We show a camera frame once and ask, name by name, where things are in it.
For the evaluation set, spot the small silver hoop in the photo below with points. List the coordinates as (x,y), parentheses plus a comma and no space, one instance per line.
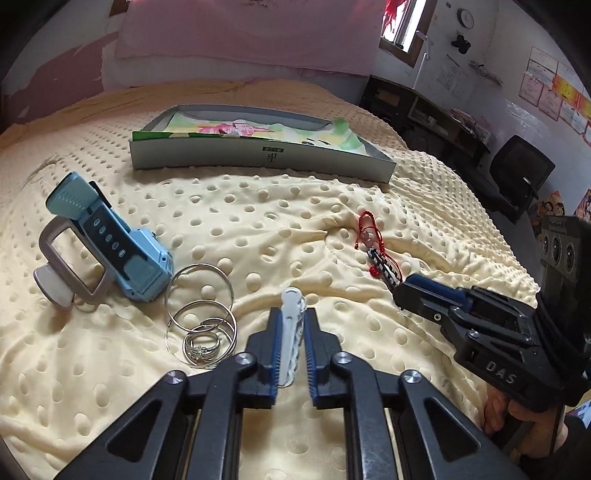
(229,344)

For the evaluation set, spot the large silver hoop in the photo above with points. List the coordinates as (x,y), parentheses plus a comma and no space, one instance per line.
(199,265)

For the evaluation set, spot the dark wooden desk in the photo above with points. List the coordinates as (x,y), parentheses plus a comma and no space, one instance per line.
(392,99)

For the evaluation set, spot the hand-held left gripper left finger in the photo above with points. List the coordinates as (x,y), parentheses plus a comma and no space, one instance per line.
(273,355)

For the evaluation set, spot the red hanging decoration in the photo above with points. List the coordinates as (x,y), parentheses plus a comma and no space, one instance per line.
(392,11)

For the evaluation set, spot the person's right hand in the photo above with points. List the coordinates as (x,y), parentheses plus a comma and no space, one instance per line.
(545,424)

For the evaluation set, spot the pink wall cloth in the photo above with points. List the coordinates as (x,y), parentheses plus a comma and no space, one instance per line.
(231,37)

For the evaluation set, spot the light blue smartwatch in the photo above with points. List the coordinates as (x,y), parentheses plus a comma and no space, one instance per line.
(147,263)

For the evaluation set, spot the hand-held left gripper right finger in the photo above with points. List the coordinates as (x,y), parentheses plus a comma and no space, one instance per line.
(310,364)

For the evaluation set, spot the round wall clock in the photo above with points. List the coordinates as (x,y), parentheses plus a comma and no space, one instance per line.
(466,17)

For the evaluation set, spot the white hair clip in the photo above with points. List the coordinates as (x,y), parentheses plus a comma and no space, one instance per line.
(292,323)

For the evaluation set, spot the grey cardboard box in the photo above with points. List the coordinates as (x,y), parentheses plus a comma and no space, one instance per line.
(258,157)

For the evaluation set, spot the cartoon wall poster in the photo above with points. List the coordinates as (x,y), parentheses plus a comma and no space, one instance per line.
(549,214)

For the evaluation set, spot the person's right forearm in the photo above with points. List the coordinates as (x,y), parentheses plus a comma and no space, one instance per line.
(575,443)

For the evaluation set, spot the black wall ornament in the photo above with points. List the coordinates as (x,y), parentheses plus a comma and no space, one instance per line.
(461,43)

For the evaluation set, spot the white wall paper sheet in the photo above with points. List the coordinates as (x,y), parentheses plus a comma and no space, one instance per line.
(448,74)

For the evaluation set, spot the group of wall certificates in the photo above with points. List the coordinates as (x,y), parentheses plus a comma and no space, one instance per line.
(554,87)

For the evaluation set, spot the medium silver hoop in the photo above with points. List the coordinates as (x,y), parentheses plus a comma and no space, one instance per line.
(169,330)

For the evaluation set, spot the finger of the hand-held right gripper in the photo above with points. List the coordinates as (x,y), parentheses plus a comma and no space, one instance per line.
(438,286)
(422,302)

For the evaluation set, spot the black office chair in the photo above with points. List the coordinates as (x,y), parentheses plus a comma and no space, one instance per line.
(521,166)

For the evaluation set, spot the wooden framed window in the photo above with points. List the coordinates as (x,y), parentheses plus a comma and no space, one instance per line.
(415,32)

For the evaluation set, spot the pile of books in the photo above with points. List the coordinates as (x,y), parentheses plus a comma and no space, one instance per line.
(471,121)

